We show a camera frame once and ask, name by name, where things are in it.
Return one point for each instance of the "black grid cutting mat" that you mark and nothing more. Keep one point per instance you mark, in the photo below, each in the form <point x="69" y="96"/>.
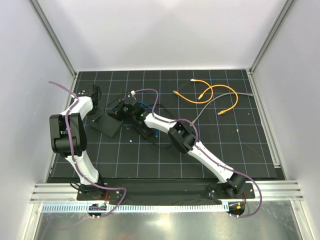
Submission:
<point x="219" y="103"/>

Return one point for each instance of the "left aluminium corner post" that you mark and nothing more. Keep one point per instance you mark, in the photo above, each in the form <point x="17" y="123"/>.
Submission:
<point x="52" y="35"/>

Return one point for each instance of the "white slotted cable duct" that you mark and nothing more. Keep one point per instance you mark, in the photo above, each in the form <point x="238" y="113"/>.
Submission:
<point x="98" y="208"/>

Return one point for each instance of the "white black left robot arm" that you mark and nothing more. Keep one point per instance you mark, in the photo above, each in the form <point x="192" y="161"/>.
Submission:
<point x="68" y="139"/>

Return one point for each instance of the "right aluminium corner post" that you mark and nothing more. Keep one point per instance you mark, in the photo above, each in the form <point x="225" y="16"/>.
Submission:
<point x="276" y="26"/>

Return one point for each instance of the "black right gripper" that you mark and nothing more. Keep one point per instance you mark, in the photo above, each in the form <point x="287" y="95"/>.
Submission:
<point x="117" y="112"/>

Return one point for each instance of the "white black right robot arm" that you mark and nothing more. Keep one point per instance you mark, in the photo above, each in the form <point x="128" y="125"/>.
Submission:
<point x="184" y="137"/>

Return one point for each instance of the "black power adapter brick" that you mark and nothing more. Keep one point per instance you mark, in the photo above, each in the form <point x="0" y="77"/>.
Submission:
<point x="142" y="129"/>

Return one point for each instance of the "aluminium front frame rail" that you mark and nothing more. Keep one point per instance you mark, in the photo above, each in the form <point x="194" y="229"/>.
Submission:
<point x="279" y="190"/>

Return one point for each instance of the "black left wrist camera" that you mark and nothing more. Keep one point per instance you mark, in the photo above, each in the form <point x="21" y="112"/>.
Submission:
<point x="91" y="90"/>

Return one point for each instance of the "black network switch box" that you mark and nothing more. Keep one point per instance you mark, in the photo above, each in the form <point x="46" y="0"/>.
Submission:
<point x="105" y="124"/>

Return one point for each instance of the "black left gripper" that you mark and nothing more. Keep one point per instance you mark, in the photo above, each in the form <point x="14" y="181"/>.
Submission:
<point x="95" y="117"/>

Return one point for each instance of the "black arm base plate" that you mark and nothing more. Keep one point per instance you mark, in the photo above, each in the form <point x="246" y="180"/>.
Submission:
<point x="153" y="191"/>

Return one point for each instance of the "aluminium corner post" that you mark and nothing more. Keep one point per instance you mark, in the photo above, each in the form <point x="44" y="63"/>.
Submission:
<point x="52" y="35"/>
<point x="276" y="26"/>

